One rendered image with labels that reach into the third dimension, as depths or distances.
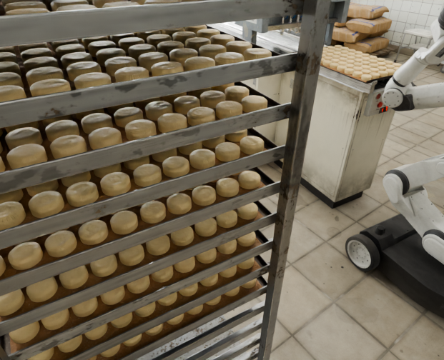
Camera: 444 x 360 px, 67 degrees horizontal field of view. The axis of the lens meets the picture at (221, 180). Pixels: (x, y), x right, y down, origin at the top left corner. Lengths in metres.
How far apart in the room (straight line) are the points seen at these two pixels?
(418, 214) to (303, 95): 1.45
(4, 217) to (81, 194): 0.11
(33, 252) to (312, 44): 0.57
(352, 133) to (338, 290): 0.87
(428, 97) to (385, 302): 1.03
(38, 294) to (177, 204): 0.30
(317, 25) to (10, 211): 0.55
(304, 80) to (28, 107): 0.42
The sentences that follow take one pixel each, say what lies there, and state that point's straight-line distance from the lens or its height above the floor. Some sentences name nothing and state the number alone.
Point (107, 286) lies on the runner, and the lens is 0.70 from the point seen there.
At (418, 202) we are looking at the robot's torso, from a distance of 2.00.
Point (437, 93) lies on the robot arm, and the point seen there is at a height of 1.04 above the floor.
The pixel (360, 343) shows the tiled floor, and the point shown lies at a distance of 1.81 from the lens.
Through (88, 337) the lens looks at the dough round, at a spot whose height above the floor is 0.78.
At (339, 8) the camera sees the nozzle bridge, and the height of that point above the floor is 1.11.
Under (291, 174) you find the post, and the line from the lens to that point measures 0.70.
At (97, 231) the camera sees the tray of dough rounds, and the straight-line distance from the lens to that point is 0.66.
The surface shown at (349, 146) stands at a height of 0.51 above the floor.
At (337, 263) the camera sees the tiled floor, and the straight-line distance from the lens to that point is 2.07.
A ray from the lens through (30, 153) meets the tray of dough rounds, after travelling 0.56.
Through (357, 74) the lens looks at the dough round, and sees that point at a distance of 1.98.
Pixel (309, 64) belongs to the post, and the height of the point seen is 1.32.
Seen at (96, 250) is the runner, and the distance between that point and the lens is 0.62.
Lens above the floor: 1.49
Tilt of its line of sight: 36 degrees down
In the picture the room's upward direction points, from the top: straight up
